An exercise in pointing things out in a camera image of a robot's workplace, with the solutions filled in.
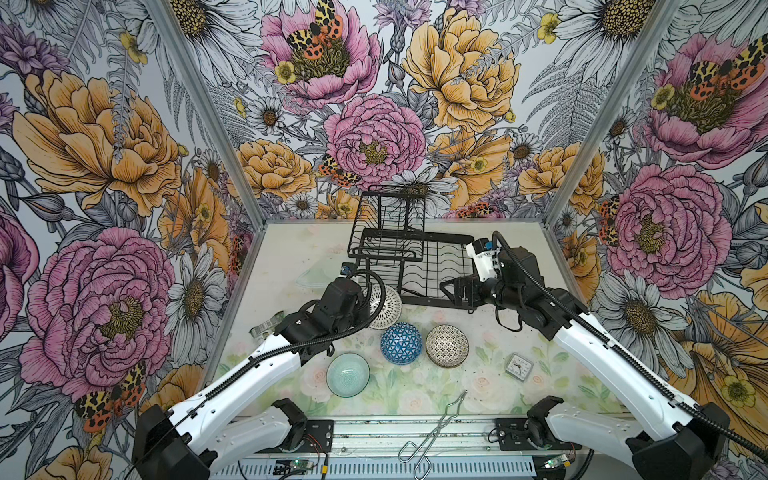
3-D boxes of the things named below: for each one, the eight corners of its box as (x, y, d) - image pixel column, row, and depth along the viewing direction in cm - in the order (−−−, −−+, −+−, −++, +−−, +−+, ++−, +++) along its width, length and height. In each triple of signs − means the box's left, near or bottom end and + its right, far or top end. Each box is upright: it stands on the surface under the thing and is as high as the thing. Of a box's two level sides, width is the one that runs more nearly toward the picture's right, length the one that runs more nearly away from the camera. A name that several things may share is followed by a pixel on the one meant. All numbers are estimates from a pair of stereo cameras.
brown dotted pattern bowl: (426, 368, 87) (428, 359, 81) (423, 335, 93) (425, 324, 88) (466, 368, 87) (471, 359, 81) (461, 335, 93) (465, 324, 88)
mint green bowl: (326, 399, 81) (323, 394, 78) (331, 358, 88) (329, 352, 85) (368, 399, 81) (367, 394, 78) (370, 358, 88) (369, 352, 85)
